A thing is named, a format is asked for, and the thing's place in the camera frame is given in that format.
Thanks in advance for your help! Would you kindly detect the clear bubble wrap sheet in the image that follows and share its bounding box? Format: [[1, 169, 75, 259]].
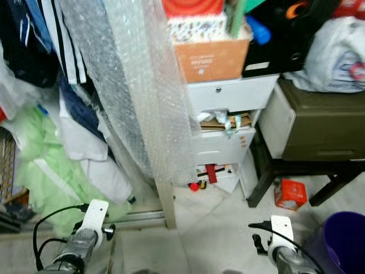
[[59, 0, 201, 184]]

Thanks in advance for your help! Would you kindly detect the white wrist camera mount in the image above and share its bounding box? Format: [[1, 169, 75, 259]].
[[267, 214, 295, 261], [74, 198, 115, 249]]

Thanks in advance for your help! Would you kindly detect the white patterned box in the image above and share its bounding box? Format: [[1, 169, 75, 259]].
[[168, 14, 229, 45]]

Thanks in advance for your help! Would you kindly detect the black bag orange handle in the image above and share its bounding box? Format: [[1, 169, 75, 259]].
[[242, 0, 341, 79]]

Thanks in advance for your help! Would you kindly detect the light green garment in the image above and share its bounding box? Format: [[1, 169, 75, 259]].
[[14, 104, 133, 221]]

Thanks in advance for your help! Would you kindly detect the pale wooden post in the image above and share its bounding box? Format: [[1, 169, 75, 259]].
[[153, 179, 177, 230]]

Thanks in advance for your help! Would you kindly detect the olive brown storage cabinet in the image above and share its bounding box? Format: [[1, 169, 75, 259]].
[[265, 79, 365, 162]]

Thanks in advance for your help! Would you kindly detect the red strap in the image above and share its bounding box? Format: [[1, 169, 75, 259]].
[[205, 164, 219, 184]]

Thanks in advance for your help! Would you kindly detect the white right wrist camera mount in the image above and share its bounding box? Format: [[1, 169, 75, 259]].
[[267, 214, 295, 261]]

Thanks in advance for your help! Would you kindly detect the dark navy garment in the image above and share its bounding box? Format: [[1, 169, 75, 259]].
[[0, 0, 62, 87]]

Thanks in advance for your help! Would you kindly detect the purple plastic bucket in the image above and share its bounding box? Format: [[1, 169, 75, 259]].
[[305, 211, 365, 274]]

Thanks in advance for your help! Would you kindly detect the white printed plastic bag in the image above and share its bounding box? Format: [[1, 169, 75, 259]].
[[283, 15, 365, 94]]

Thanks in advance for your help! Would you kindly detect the black wooden stool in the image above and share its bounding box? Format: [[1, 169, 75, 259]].
[[246, 127, 365, 208]]

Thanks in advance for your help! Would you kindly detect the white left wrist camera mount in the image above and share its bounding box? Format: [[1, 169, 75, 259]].
[[74, 198, 115, 249]]

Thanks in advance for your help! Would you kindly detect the small red carton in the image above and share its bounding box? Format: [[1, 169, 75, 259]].
[[273, 178, 308, 212]]

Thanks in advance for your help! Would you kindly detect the white drawer cabinet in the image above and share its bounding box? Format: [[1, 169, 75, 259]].
[[185, 74, 281, 202]]

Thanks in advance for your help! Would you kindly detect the blue plastic bottle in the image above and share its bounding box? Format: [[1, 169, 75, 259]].
[[246, 14, 272, 46]]

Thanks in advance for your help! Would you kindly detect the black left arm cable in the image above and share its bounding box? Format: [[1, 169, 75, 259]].
[[33, 203, 92, 272]]

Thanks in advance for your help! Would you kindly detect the metal floor rail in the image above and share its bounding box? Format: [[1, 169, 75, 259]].
[[111, 209, 164, 225]]

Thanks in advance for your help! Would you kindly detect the green stick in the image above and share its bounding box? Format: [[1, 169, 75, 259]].
[[228, 0, 266, 36]]

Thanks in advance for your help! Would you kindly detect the orange cardboard box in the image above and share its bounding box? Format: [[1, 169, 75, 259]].
[[173, 36, 252, 84]]

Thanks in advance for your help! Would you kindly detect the white shirt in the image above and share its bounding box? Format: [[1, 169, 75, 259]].
[[56, 99, 136, 204]]

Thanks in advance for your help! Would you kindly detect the red box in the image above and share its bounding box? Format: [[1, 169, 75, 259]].
[[162, 0, 225, 18]]

